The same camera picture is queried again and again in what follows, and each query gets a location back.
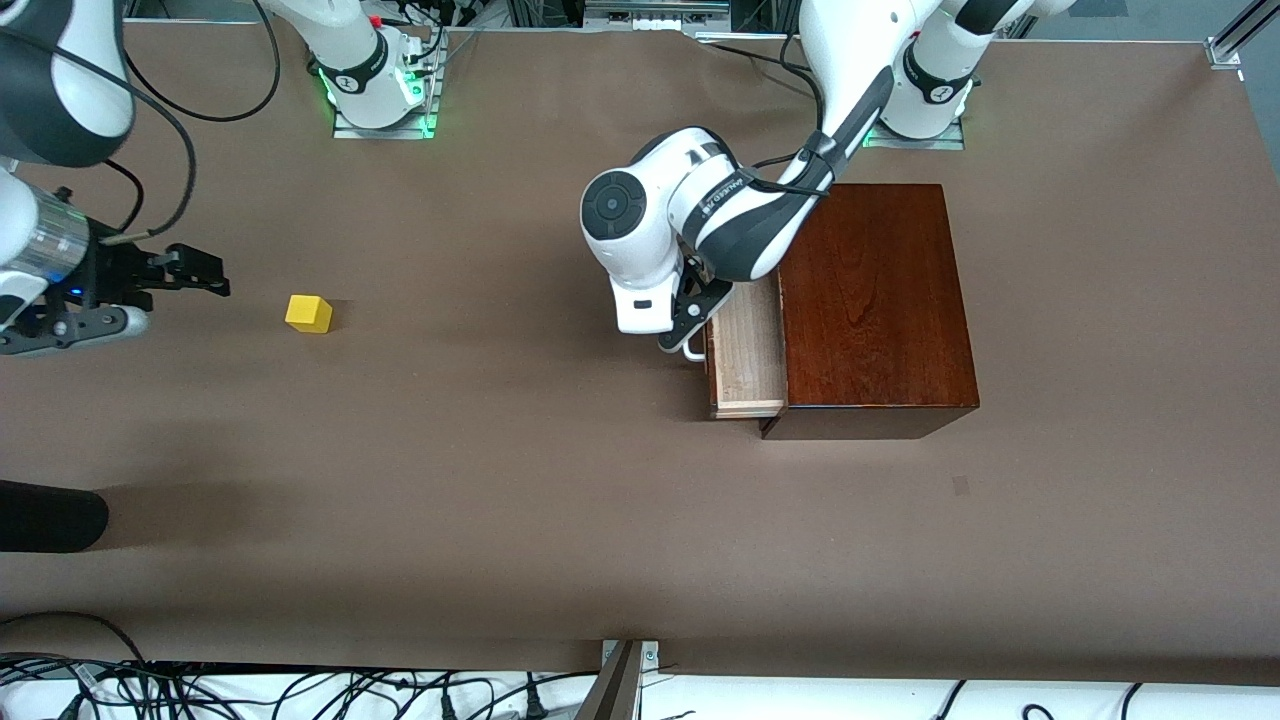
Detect metal table clamp bracket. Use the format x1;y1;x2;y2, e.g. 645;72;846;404
578;640;661;720

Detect aluminium frame corner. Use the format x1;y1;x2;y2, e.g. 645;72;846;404
1205;0;1280;69

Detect wooden drawer with white handle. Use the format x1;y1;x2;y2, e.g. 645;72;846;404
683;283;787;419

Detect black cable to arm base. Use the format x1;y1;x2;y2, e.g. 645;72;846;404
700;30;823;86

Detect yellow block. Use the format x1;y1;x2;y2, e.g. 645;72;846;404
285;294;333;335

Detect tangled black cable bundle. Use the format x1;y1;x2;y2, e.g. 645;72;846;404
0;650;601;720

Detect arching black floor cable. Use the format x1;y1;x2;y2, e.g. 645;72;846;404
0;612;151;669

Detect dark brown wooden cabinet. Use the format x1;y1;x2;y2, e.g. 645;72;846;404
760;183;981;441

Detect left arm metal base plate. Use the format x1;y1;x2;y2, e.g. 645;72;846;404
865;125;966;151

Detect long black right arm cable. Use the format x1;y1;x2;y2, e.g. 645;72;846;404
125;0;281;123

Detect black cylindrical object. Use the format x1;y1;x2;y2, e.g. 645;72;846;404
0;480;109;554

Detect grey power strip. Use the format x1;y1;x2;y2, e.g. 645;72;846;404
585;0;731;26

